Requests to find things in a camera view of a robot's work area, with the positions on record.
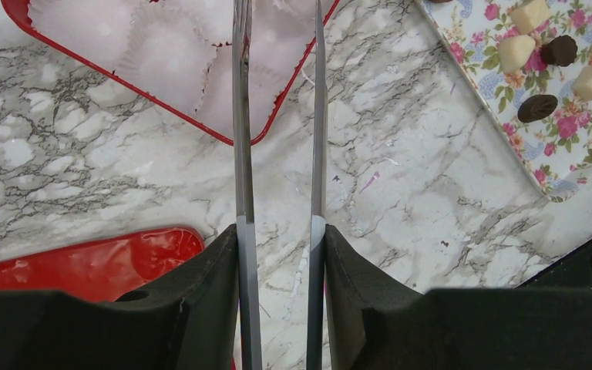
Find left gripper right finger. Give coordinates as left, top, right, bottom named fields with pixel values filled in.
left=325, top=225, right=592, bottom=369

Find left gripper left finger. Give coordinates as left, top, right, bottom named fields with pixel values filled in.
left=0, top=225, right=239, bottom=369

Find metal serving tongs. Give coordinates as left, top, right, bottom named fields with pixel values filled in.
left=231, top=1, right=328, bottom=369

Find dark leaf chocolate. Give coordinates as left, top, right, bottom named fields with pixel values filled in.
left=517, top=94, right=558, bottom=123

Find white square chocolate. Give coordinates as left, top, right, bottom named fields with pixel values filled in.
left=498, top=35, right=536, bottom=74

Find white chocolate cube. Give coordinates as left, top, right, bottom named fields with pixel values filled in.
left=572, top=66, right=592, bottom=102

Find dark round chocolate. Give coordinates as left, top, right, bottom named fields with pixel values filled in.
left=540, top=35, right=577, bottom=67

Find white chocolate block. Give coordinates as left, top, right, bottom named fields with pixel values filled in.
left=510, top=0, right=551, bottom=35

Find red chocolate box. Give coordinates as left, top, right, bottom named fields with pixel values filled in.
left=2, top=1, right=336, bottom=143

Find red box lid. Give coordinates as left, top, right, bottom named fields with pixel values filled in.
left=0, top=227, right=204, bottom=302

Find floral serving tray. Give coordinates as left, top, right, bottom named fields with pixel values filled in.
left=420, top=1, right=592, bottom=202

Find white paper cupcake liner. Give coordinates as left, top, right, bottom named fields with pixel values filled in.
left=28, top=0, right=140, bottom=72

